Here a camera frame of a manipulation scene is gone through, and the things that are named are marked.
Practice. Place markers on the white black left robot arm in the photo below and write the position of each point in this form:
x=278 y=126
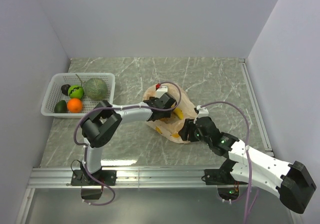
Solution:
x=99 y=126

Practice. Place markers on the netted green melon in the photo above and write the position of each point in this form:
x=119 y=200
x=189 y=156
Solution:
x=96 y=88

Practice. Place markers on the dark green avocado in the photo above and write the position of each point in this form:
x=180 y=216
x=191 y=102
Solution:
x=61 y=107

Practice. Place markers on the orange translucent plastic bag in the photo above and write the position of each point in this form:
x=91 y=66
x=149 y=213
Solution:
x=169 y=127

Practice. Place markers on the yellow banana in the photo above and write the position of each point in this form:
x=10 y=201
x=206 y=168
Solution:
x=178 y=112

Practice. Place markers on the dark brown round fruit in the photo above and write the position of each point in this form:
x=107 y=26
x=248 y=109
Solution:
x=65 y=88

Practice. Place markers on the orange fruit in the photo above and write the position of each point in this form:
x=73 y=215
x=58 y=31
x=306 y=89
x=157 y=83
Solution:
x=75 y=105

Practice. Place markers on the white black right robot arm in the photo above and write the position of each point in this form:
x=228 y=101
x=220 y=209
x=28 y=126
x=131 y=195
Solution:
x=290 y=182

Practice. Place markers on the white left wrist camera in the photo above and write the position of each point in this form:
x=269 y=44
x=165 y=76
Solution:
x=160 y=90

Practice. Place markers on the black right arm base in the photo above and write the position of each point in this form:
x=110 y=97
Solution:
x=227 y=186

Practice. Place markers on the white edge rail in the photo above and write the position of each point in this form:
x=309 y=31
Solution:
x=261 y=126

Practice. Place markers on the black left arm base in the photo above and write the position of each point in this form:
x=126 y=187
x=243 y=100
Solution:
x=92 y=185

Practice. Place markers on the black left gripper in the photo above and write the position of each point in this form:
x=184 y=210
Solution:
x=167 y=114

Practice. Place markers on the white plastic basket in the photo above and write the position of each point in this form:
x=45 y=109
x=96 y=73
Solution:
x=53 y=93

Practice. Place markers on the bright green watermelon toy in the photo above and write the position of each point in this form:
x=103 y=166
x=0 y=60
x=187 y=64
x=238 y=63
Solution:
x=76 y=91

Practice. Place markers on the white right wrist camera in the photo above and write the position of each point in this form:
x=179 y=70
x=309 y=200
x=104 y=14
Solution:
x=201 y=111

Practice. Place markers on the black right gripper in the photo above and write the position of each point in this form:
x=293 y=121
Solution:
x=189 y=125

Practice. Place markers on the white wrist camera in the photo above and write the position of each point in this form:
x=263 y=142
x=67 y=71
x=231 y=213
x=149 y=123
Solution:
x=160 y=90
x=201 y=111

